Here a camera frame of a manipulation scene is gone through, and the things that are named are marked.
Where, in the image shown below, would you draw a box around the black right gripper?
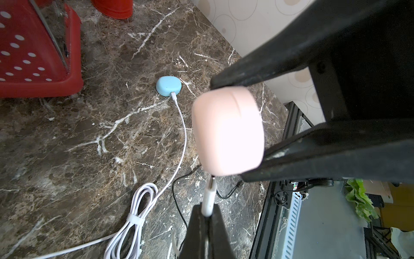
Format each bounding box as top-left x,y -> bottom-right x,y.
210,1 -> 414,183

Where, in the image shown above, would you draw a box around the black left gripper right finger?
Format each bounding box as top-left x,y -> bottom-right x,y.
208,205 -> 236,259

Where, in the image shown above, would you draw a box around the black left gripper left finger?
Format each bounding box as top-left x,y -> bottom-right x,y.
179,205 -> 207,259

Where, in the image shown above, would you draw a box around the teal charger with white cable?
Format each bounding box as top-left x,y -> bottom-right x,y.
201,175 -> 217,218

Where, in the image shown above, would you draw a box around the teal charger with black cable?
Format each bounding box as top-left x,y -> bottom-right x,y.
170,164 -> 245,229

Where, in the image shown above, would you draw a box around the teal charger plug white cable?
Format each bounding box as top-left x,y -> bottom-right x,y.
30,92 -> 188,259

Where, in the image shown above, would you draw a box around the pink earbud case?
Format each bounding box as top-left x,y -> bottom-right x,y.
191,86 -> 265,177

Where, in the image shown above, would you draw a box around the blue earbud case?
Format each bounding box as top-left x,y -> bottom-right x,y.
156,76 -> 182,97

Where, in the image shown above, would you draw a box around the red polka dot toaster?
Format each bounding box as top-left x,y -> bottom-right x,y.
1,1 -> 84,98

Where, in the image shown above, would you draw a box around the red plastic cup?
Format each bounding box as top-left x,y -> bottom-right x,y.
91,0 -> 133,19

